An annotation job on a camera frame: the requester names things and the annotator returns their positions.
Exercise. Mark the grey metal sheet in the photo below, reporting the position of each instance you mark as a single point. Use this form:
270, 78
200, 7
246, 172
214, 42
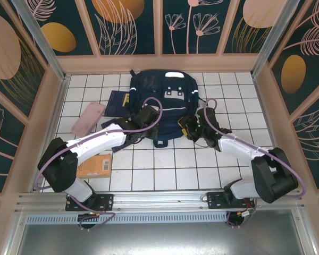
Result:
159, 239

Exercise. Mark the pink pencil case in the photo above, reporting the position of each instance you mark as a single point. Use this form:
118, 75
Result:
87, 119

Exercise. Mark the orange cardboard box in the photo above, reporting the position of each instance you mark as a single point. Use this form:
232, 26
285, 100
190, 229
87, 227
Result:
95, 166

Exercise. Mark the navy blue backpack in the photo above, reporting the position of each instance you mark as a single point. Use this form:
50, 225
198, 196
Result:
170, 122

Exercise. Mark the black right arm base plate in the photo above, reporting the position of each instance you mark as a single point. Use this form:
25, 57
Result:
215, 200

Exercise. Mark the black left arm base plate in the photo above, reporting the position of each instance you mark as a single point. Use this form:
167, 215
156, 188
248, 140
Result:
106, 200

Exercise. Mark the aluminium mounting rail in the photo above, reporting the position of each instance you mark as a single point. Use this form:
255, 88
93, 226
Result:
159, 199

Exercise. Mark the aluminium corner post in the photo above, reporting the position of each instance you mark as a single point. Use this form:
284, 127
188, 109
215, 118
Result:
42, 42
271, 34

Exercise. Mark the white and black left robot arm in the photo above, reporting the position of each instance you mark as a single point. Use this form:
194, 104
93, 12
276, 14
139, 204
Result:
95, 140

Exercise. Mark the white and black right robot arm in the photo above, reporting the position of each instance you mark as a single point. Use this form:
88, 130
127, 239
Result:
239, 148

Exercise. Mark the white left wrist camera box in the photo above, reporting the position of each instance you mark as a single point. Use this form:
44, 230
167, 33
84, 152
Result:
155, 108

